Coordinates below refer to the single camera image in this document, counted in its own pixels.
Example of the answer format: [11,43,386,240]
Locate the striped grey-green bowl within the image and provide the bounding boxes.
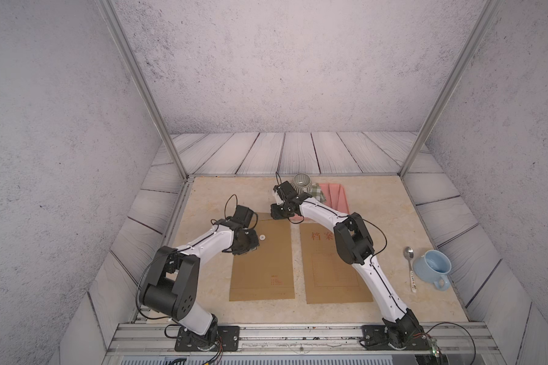
[291,173,312,193]

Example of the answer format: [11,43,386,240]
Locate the aluminium frame post right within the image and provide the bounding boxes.
[398,0,503,179]

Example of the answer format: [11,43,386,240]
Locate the brown kraft file bag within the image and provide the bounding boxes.
[229,213,295,301]

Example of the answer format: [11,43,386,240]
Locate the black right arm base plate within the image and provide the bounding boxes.
[359,325,432,351]

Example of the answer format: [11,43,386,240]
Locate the light blue mug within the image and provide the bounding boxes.
[413,249,452,291]

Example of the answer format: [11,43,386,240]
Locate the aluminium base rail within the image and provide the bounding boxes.
[104,322,505,364]

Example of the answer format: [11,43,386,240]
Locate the green checkered cloth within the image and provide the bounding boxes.
[310,183,327,203]

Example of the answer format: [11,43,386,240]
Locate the aluminium frame post left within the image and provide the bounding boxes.
[97,0,188,180]

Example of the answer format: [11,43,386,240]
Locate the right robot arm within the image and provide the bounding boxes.
[271,174,423,350]

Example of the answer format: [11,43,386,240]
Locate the aluminium frame post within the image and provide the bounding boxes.
[97,0,188,180]
[398,0,503,179]

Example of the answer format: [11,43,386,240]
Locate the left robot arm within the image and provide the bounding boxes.
[135,205,259,342]

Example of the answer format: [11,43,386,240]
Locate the pink plastic tray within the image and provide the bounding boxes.
[319,183,350,214]

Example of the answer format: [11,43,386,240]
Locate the metal spoon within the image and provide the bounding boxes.
[403,246,417,293]

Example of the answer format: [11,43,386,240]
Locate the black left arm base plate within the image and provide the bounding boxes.
[174,325,241,352]

